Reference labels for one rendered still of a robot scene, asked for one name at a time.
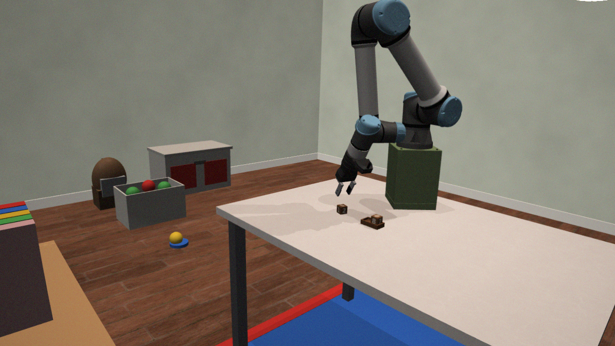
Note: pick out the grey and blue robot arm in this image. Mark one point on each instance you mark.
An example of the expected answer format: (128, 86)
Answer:
(387, 22)

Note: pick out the brown wooden number cube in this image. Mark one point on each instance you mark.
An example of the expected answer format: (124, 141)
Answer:
(376, 219)
(342, 209)

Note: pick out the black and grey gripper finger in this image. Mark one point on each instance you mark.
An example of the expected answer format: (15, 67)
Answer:
(339, 188)
(350, 187)

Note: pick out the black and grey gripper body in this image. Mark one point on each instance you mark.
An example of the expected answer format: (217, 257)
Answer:
(353, 161)

